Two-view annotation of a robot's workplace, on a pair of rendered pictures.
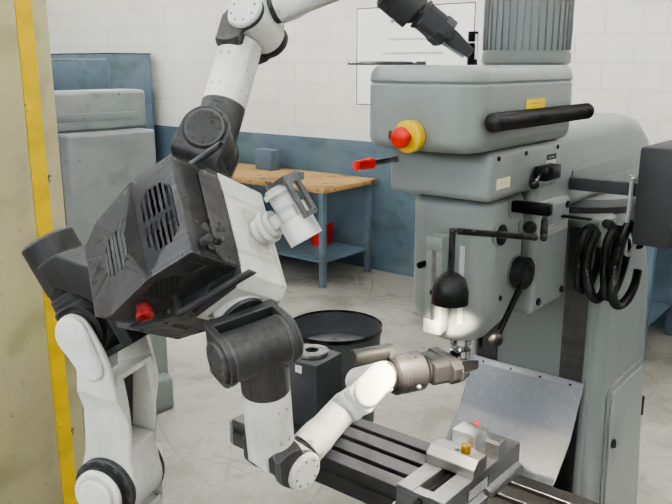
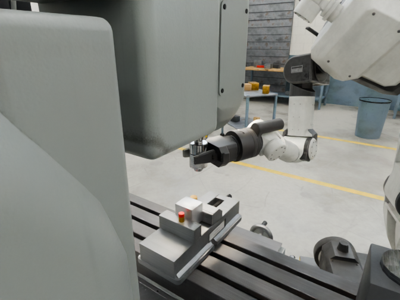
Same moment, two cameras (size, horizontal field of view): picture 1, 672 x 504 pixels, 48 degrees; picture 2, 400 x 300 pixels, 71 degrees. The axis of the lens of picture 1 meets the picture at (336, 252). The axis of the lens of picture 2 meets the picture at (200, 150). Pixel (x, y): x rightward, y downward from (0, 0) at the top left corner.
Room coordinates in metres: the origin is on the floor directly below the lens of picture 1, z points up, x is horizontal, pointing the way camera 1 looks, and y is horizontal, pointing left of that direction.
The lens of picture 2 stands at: (2.27, -0.33, 1.50)
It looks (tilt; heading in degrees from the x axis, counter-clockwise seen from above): 21 degrees down; 175
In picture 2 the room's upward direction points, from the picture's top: straight up
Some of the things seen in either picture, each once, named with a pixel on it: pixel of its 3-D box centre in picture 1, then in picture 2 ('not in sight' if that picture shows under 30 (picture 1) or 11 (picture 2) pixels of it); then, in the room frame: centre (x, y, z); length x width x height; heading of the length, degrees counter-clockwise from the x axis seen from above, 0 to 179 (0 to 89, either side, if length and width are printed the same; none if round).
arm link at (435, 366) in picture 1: (425, 369); (227, 148); (1.56, -0.20, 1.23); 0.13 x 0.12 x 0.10; 27
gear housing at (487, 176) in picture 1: (478, 164); not in sight; (1.64, -0.31, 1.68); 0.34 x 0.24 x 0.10; 141
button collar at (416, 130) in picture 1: (409, 136); not in sight; (1.42, -0.14, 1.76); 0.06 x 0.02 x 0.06; 51
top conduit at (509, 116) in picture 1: (543, 116); not in sight; (1.54, -0.42, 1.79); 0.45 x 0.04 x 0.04; 141
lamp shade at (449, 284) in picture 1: (450, 287); not in sight; (1.42, -0.22, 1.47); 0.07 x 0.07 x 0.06
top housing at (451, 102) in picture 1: (474, 104); not in sight; (1.61, -0.29, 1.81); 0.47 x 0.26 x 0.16; 141
